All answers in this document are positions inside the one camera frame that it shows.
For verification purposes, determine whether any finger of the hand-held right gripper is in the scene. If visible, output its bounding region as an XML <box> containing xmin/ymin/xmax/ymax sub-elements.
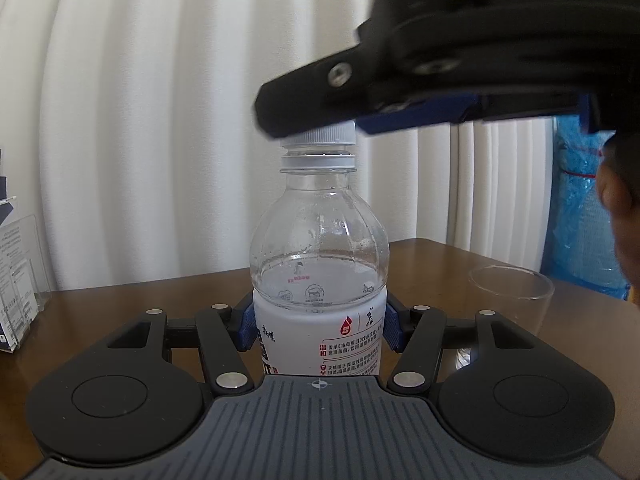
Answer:
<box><xmin>252</xmin><ymin>17</ymin><xmax>482</xmax><ymax>140</ymax></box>
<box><xmin>390</xmin><ymin>2</ymin><xmax>640</xmax><ymax>135</ymax></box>

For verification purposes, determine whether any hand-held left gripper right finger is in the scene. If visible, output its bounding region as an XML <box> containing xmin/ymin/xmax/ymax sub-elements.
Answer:
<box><xmin>382</xmin><ymin>294</ymin><xmax>534</xmax><ymax>395</ymax></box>

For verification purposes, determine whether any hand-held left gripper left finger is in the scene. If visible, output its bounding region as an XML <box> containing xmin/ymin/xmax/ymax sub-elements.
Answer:
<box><xmin>106</xmin><ymin>292</ymin><xmax>257</xmax><ymax>395</ymax></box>

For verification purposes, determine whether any white bottle cap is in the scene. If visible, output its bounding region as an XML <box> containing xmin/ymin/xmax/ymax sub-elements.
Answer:
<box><xmin>287</xmin><ymin>123</ymin><xmax>357</xmax><ymax>149</ymax></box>

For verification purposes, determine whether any clear bottle with white label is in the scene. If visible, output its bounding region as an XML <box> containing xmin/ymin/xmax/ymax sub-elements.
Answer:
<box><xmin>249</xmin><ymin>143</ymin><xmax>391</xmax><ymax>380</ymax></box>

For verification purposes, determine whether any clear plastic cup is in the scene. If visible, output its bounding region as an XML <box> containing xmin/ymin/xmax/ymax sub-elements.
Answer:
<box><xmin>468</xmin><ymin>265</ymin><xmax>555</xmax><ymax>341</ymax></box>

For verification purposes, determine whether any person's right hand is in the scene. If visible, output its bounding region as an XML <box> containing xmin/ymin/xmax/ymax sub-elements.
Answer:
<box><xmin>595</xmin><ymin>132</ymin><xmax>640</xmax><ymax>307</ymax></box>

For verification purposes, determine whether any white curtain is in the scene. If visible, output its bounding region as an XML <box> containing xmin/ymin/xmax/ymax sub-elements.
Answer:
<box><xmin>0</xmin><ymin>0</ymin><xmax>557</xmax><ymax>293</ymax></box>

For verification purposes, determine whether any blue plastic bag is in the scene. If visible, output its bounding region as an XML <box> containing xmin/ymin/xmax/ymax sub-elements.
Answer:
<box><xmin>542</xmin><ymin>115</ymin><xmax>632</xmax><ymax>302</ymax></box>

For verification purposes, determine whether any clear acrylic leaflet holder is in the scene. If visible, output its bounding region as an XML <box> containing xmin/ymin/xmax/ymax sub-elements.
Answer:
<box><xmin>0</xmin><ymin>214</ymin><xmax>52</xmax><ymax>353</ymax></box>

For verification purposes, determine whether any dark blue box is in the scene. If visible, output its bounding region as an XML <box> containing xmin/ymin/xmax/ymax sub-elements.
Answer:
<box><xmin>0</xmin><ymin>149</ymin><xmax>19</xmax><ymax>228</ymax></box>

